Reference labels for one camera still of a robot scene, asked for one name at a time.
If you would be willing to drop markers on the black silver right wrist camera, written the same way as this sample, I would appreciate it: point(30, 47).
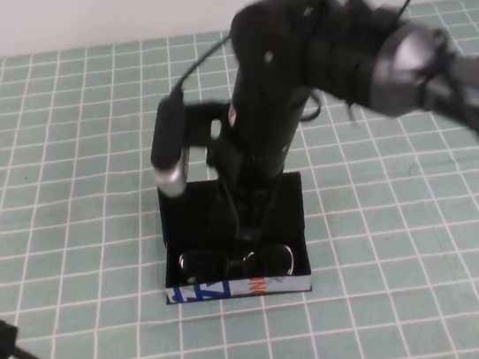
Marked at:
point(169, 153)

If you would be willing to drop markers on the black framed glasses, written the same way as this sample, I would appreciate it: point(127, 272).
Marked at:
point(198, 268)

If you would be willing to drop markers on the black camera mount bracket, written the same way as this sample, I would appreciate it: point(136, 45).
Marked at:
point(202, 120)

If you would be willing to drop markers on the green checked tablecloth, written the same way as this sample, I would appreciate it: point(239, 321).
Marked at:
point(61, 146)

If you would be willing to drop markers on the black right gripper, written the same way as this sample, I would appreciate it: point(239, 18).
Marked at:
point(261, 141)

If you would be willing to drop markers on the black printed glasses case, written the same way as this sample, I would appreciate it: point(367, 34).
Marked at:
point(200, 220)

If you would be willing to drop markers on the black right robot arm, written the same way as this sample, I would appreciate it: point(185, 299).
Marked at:
point(383, 56)

